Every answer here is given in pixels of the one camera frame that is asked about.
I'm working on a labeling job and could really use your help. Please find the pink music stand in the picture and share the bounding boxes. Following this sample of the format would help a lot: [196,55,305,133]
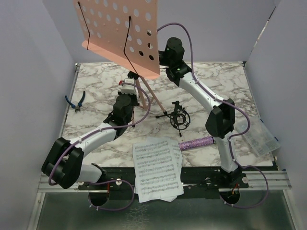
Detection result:
[73,0,166,113]

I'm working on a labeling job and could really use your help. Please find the sheet music page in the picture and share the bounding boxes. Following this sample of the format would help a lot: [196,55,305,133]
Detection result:
[132,137,184,203]
[163,138,183,189]

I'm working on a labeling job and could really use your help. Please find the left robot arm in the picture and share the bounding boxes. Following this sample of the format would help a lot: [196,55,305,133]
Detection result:
[41,93,139,189]

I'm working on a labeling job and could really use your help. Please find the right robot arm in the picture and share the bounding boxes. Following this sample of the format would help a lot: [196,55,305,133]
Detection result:
[159,37,239,187]

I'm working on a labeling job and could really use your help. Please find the purple glitter microphone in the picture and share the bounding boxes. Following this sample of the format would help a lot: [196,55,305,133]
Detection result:
[179,136,214,151]

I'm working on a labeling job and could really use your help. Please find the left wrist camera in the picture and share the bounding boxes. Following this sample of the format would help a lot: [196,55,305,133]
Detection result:
[118,78,137,95]

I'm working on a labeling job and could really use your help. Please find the black microphone shock mount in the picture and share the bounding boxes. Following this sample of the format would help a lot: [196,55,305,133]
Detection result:
[155,101,191,137]

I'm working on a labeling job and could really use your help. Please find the blue handled pliers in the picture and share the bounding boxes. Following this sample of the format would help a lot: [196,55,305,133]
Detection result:
[64,90,86,113]

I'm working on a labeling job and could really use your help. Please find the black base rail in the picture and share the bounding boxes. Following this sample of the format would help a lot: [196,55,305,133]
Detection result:
[38,166,292,199]

